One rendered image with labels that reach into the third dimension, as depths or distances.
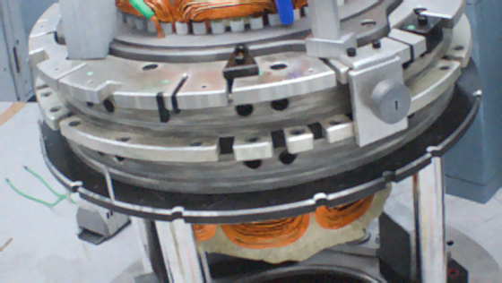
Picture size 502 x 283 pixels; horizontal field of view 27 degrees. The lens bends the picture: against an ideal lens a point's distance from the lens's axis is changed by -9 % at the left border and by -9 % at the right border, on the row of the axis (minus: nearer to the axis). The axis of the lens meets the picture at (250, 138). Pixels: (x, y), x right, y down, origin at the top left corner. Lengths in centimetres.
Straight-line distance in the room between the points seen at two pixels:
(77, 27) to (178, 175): 12
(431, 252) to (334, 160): 15
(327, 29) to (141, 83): 11
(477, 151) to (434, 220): 28
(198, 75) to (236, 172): 6
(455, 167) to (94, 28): 49
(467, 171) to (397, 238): 19
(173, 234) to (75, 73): 12
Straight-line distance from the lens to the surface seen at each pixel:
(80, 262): 110
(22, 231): 117
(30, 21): 112
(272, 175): 67
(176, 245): 72
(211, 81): 64
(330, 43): 65
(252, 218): 66
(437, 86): 69
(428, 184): 77
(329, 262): 99
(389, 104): 63
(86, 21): 70
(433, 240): 80
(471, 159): 107
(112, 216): 111
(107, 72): 69
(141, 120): 68
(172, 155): 66
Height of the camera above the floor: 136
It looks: 27 degrees down
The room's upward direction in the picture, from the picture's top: 9 degrees counter-clockwise
